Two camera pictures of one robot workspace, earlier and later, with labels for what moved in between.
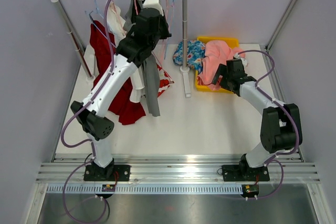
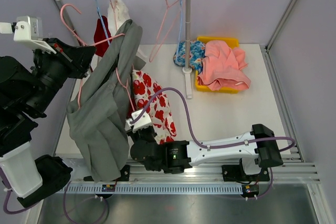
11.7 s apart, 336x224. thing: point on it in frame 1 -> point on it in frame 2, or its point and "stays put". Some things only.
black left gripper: [161, 19] -> [76, 60]
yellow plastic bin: [233, 42] stays put
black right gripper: [222, 71] -> [135, 135]
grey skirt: [150, 65] -> [99, 120]
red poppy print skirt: [165, 80] -> [159, 108]
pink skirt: [217, 52] stays put
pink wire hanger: [166, 6] -> [150, 60]
